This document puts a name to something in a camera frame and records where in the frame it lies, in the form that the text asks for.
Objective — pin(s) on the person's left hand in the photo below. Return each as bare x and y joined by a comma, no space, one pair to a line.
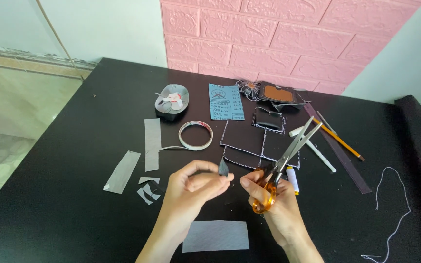
190,197

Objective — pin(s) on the grey paper scrap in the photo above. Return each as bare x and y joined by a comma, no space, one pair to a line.
144,196
149,179
151,192

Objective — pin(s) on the yellow pencil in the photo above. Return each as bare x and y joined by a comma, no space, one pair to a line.
338,140

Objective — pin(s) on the double sided tape roll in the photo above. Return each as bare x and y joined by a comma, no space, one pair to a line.
195,136

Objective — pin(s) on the loose white thread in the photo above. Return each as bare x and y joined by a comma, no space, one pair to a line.
393,215

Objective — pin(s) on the black white flower ornament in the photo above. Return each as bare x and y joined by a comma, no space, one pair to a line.
249,89

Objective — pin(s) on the stitched dark leather panel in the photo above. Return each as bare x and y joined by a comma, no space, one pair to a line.
254,144

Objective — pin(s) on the grey metal tool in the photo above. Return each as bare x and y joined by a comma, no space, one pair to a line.
326,123

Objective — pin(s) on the black and brown leather wallet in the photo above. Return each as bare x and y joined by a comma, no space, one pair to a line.
280,95

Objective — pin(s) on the small black leather pocket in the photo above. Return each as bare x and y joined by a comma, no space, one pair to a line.
269,119

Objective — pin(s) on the slanted grey paper strip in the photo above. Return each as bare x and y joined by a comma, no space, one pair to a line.
122,171

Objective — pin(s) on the long grey paper strip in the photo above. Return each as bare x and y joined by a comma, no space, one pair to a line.
152,144

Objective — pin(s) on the dark transparent ruler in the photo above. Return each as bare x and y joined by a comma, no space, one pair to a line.
338,149

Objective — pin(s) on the grey oval dish with bits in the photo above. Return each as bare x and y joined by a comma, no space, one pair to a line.
172,100

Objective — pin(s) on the pink brick wall panel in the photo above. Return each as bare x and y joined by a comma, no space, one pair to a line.
287,40

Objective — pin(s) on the grey rectangular paper sheet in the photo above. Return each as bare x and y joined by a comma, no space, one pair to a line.
216,236

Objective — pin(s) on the person's right hand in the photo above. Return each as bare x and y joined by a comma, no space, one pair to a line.
281,212

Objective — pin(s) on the blue sandpaper sheet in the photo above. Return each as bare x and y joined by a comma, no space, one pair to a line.
226,102

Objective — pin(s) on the white thread spool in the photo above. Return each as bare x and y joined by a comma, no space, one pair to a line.
293,179

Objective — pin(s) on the small dark leather piece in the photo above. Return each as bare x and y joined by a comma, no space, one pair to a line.
224,168

